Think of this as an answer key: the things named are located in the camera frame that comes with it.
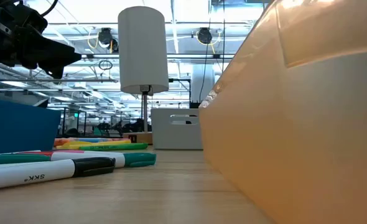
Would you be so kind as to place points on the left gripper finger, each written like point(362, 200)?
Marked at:
point(56, 56)
point(26, 56)

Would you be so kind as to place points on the orange highlighter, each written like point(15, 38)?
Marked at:
point(59, 142)

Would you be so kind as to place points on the blue highlighter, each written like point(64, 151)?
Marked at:
point(91, 139)

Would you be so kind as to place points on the pink highlighter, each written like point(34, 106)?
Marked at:
point(118, 139)

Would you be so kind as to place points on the blue plastic tray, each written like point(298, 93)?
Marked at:
point(15, 130)

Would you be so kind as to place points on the white shade wooden base lamp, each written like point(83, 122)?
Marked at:
point(143, 49)

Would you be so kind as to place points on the yellow highlighter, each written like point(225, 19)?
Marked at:
point(68, 147)
point(109, 142)

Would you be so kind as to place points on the white marker red cap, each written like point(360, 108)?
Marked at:
point(37, 153)

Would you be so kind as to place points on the white marker green cap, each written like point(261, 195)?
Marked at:
point(21, 159)

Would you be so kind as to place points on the green highlighter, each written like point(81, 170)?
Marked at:
point(118, 147)

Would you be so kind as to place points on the white SKK marker black cap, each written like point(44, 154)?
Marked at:
point(31, 175)

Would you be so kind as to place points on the white marker teal cap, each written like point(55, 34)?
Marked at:
point(140, 159)

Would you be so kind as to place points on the grey plastic bin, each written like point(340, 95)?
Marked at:
point(171, 137)

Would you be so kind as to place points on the orange translucent plastic bin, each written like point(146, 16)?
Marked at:
point(295, 140)

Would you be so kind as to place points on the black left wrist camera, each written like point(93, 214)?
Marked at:
point(31, 20)

